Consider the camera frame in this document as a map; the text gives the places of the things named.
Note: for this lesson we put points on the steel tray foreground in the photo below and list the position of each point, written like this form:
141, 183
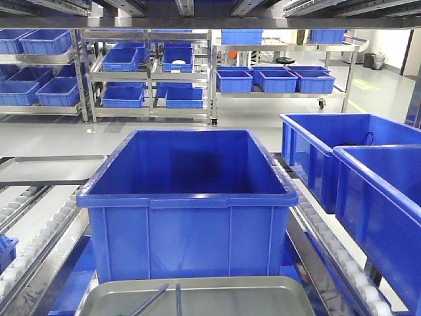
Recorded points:
239, 295

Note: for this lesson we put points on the steel shelf rack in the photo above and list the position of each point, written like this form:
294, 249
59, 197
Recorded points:
42, 73
151, 74

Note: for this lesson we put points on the green-handled screwdriver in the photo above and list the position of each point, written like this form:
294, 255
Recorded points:
178, 299
144, 305

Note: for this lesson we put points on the blue bin on rollers centre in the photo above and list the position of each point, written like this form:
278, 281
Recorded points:
188, 203

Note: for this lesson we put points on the blue bin right rear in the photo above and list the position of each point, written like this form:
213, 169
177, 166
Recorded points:
308, 141

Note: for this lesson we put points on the steel tray left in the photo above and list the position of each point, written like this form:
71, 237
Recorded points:
49, 170

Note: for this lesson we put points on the blue bin right front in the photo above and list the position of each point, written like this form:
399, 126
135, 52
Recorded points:
378, 204

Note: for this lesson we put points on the grey trash can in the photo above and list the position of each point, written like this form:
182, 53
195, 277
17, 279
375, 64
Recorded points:
378, 61

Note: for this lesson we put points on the steel shelf rack left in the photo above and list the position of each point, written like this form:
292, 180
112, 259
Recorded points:
42, 73

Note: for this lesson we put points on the steel cart with bins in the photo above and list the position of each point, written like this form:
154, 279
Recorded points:
283, 80

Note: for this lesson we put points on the steel shelf rack middle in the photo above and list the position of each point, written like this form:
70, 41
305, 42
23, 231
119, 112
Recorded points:
151, 74

